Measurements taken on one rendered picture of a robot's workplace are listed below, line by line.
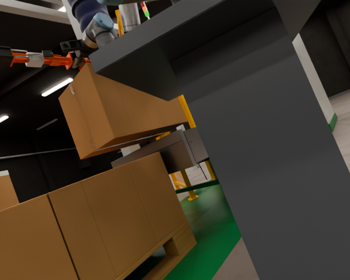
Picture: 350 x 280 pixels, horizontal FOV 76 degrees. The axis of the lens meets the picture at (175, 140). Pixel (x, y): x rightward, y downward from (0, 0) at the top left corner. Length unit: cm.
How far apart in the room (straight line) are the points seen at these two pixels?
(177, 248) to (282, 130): 88
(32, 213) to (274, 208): 74
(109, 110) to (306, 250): 94
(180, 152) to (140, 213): 37
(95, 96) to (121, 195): 49
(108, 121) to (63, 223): 48
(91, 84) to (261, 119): 89
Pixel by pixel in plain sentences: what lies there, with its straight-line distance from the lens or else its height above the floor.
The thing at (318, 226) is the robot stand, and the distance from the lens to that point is 58.
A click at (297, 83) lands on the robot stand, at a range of 54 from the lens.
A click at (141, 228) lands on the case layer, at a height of 25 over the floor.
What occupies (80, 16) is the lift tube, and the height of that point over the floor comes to 153.
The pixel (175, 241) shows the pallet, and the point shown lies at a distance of 123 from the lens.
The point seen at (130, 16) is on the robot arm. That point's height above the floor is 116.
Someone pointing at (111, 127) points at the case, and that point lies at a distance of 112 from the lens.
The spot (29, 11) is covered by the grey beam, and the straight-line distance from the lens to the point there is 417.
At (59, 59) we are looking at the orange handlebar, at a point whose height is 119.
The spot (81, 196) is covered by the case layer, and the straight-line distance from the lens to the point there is 96.
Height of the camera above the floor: 51
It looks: 3 degrees up
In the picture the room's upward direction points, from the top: 22 degrees counter-clockwise
